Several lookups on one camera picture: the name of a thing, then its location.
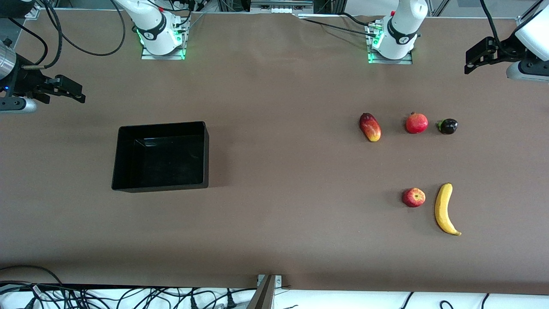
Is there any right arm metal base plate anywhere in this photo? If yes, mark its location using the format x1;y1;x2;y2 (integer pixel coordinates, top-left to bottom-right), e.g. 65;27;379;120
141;26;187;61

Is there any black plastic box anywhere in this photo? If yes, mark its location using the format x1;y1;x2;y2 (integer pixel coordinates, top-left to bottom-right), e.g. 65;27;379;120
112;121;209;193

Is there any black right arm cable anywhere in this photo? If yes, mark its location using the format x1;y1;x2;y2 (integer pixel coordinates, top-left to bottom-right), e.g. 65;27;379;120
8;0;127;70

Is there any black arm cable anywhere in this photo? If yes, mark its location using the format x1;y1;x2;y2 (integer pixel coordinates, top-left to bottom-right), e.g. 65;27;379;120
8;0;127;70
480;0;517;56

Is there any dark purple mangosteen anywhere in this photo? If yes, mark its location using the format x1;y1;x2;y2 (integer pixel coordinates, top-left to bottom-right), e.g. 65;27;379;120
436;118;459;135

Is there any silver aluminium frame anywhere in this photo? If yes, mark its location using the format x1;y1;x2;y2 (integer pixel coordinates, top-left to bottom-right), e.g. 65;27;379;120
250;0;314;14

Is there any black base power cable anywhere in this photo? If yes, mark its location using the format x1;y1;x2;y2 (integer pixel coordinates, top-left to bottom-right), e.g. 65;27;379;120
298;12;383;38

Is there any red pomegranate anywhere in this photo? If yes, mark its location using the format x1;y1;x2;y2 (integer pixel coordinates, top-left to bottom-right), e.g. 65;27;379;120
405;112;429;134

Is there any red apple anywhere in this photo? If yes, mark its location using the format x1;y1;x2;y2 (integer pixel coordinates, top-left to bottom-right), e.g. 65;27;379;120
402;188;426;208

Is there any yellow banana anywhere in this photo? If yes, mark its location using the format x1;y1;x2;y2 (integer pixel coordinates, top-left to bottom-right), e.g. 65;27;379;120
434;183;462;236

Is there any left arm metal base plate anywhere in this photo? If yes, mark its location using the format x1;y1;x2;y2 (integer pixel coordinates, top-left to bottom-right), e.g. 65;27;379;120
367;24;413;65

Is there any long looping black cable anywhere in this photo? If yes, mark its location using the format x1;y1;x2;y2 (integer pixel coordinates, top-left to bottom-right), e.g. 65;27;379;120
0;265;65;289

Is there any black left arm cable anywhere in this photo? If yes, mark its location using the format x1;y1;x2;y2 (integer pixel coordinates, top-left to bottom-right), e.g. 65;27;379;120
480;0;517;56

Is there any metal corner bracket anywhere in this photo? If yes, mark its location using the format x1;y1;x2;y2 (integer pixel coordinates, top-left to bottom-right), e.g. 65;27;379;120
247;275;284;309

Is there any red yellow mango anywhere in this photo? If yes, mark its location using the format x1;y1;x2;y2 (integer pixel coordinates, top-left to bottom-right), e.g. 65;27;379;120
359;112;382;142

